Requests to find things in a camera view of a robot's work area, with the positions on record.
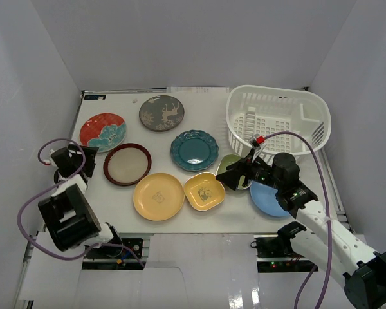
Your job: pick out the square green panda dish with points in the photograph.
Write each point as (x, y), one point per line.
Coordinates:
(229, 160)

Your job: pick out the red plate with teal flower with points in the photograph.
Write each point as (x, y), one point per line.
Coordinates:
(104, 131)

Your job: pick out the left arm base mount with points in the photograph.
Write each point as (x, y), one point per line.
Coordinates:
(113, 258)

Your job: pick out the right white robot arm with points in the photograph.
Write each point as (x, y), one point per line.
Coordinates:
(358, 268)

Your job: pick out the round yellow plate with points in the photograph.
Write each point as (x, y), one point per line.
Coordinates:
(158, 197)

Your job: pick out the teal scalloped plate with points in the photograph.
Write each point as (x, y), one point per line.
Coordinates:
(194, 150)

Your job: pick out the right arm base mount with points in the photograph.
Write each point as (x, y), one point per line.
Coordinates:
(273, 258)

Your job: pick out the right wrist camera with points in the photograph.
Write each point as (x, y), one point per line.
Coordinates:
(257, 142)

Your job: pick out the round blue plate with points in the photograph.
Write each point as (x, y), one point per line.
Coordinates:
(265, 200)

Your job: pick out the white plastic dish bin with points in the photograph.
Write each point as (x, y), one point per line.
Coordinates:
(258, 110)

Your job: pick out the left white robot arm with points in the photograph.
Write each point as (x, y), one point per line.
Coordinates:
(67, 214)

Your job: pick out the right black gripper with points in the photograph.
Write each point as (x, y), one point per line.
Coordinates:
(244, 167)

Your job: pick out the dark red rimmed plate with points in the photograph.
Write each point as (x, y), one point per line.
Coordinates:
(127, 164)

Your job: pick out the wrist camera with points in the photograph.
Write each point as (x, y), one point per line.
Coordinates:
(257, 142)
(46, 161)

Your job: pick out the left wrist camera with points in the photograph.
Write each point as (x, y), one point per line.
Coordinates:
(46, 161)

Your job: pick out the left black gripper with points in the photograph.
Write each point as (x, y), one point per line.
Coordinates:
(87, 161)

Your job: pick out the square yellow panda dish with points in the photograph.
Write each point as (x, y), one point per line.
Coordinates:
(204, 192)

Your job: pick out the grey plate with deer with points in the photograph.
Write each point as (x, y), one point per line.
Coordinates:
(161, 113)

